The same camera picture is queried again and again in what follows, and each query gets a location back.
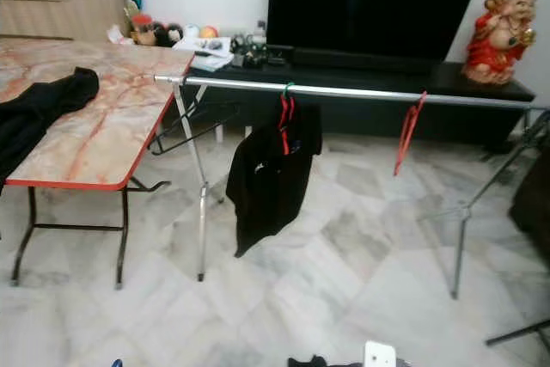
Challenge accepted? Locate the black garment with grey print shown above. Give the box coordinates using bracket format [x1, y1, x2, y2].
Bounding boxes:
[0, 66, 101, 244]

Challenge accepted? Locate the plain black garment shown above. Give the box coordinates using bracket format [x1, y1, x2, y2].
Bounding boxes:
[288, 355, 329, 367]

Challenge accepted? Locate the black plastic hanger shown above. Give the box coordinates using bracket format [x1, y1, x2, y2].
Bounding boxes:
[148, 83, 241, 157]

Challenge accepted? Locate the red plastic hanger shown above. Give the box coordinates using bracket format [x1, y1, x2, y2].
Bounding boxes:
[394, 90, 428, 177]

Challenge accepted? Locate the marble pattern folding table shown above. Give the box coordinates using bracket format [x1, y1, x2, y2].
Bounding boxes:
[0, 38, 196, 291]

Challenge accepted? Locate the light wooden sideboard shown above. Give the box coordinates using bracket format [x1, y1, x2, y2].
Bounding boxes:
[0, 0, 125, 41]

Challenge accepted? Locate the white tissue box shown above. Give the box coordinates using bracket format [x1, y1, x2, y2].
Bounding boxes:
[107, 25, 132, 46]

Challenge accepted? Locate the glass jar with red lid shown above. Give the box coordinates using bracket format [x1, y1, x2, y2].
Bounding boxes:
[131, 13, 154, 46]

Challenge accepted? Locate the black round plush toy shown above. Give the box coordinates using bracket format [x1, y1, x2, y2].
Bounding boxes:
[151, 23, 169, 46]

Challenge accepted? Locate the white paper stack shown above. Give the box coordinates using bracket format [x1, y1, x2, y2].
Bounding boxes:
[172, 36, 235, 72]

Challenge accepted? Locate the black gadget cluster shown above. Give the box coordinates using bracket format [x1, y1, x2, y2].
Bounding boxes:
[229, 34, 267, 69]

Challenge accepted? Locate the black garment with red collar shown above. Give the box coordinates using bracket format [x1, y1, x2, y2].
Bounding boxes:
[225, 95, 323, 258]

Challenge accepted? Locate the small black box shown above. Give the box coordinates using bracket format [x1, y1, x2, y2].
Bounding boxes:
[265, 47, 289, 67]

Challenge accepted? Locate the black television console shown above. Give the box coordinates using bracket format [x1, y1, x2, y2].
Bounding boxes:
[172, 39, 538, 153]

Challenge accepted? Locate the silver metal clothes rack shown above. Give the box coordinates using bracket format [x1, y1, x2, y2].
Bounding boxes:
[153, 73, 550, 302]

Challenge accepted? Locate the black soundbar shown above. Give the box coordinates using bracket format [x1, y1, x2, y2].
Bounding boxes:
[288, 45, 435, 74]

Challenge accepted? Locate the large black television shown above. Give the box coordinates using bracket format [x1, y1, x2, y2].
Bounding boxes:
[266, 0, 491, 63]

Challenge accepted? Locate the red and gold Buddha statue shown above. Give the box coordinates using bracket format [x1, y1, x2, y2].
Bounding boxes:
[461, 0, 538, 86]

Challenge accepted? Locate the dark brown sofa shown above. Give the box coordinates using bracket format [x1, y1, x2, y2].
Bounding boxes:
[509, 145, 550, 266]

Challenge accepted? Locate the black metal stand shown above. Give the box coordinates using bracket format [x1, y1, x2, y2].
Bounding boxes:
[486, 320, 550, 349]

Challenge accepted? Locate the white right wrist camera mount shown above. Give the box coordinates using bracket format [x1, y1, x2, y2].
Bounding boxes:
[364, 341, 398, 367]

